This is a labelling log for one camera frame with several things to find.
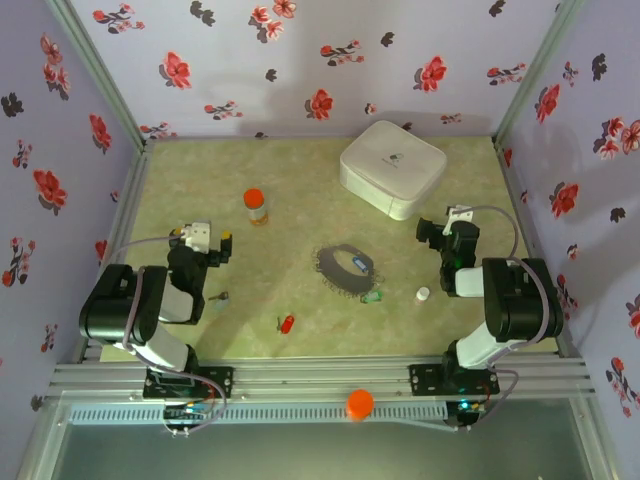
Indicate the red tag key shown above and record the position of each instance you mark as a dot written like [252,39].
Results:
[286,325]

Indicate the aluminium side rail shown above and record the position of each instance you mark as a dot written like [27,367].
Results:
[127,210]
[517,200]

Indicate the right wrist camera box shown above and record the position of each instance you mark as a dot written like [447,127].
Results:
[460,216]

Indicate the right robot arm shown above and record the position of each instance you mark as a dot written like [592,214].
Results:
[520,300]

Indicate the orange round cap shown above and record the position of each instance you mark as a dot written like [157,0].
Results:
[360,404]

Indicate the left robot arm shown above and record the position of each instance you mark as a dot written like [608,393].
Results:
[115,300]

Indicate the aluminium frame post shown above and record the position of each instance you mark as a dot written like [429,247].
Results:
[537,70]
[95,70]

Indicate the steel keyring plate with rings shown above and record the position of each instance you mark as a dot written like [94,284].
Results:
[340,272]

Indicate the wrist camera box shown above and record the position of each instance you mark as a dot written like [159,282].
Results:
[460,216]
[198,238]

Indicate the orange capped bottle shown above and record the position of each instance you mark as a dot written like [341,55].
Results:
[255,205]

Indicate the blue tag key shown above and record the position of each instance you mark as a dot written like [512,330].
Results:
[361,264]

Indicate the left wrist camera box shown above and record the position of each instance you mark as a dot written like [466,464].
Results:
[198,238]

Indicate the green tag key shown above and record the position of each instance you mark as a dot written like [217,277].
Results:
[372,297]

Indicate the grey metal panel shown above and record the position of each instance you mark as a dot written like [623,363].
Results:
[320,455]

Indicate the white zip case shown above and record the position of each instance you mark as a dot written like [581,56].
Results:
[392,160]

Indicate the long aluminium base rail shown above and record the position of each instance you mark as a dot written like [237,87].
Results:
[310,375]

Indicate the grey tag key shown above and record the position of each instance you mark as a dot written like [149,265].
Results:
[220,298]

